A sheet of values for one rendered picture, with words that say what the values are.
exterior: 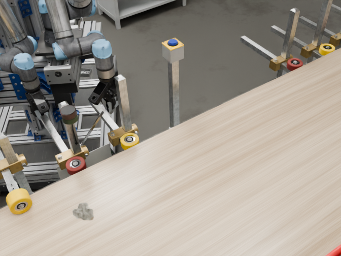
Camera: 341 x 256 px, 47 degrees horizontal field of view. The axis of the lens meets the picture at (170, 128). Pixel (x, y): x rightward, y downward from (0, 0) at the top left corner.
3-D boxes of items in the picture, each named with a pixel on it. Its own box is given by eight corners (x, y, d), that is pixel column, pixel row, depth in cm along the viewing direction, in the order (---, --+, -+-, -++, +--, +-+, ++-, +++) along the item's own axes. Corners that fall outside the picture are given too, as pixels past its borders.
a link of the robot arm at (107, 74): (105, 73, 159) (91, 67, 162) (106, 83, 162) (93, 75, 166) (117, 65, 163) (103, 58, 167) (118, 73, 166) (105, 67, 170)
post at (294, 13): (274, 84, 231) (290, 8, 197) (279, 82, 232) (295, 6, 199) (279, 87, 229) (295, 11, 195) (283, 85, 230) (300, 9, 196)
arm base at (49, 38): (46, 33, 208) (42, 16, 201) (75, 31, 208) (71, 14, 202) (42, 49, 197) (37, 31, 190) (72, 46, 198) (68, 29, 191)
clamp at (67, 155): (57, 163, 171) (54, 155, 167) (85, 150, 176) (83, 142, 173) (62, 171, 168) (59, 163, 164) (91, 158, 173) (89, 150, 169)
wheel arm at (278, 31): (269, 32, 247) (271, 26, 244) (273, 30, 249) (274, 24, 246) (324, 64, 221) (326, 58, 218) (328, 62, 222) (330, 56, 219)
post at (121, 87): (126, 154, 192) (113, 75, 159) (132, 151, 194) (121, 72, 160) (129, 158, 190) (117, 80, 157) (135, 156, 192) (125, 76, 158)
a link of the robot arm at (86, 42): (75, 32, 165) (80, 45, 157) (101, 26, 168) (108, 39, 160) (79, 48, 170) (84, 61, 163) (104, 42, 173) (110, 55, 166)
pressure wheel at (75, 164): (68, 178, 168) (62, 160, 160) (84, 169, 171) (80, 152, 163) (75, 190, 163) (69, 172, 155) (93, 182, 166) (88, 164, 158)
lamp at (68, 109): (69, 147, 164) (58, 108, 149) (81, 141, 166) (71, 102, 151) (74, 155, 160) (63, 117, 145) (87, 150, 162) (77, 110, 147)
